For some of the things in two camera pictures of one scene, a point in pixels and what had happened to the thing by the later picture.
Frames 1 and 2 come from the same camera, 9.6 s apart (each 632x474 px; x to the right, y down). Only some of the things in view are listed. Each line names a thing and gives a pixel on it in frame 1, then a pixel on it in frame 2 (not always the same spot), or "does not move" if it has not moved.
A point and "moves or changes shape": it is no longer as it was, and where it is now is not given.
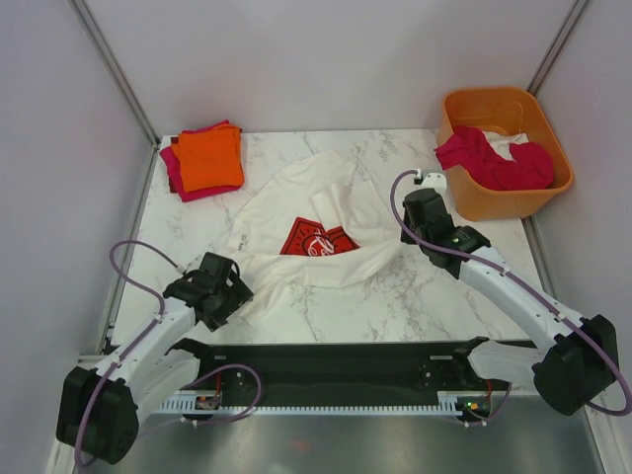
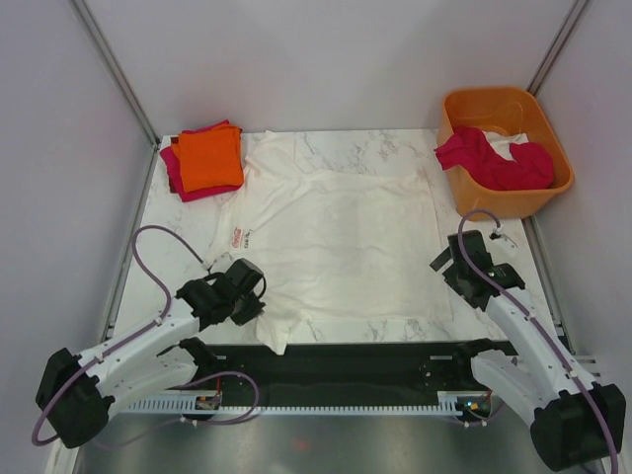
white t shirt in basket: x=502 y=142 does not move
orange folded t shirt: x=211 y=157 does not move
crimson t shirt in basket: x=469 y=151 does not move
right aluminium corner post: x=557 y=46 does not move
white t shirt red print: x=315 y=220 moves or changes shape
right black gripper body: x=414 y=230 -> x=451 y=276
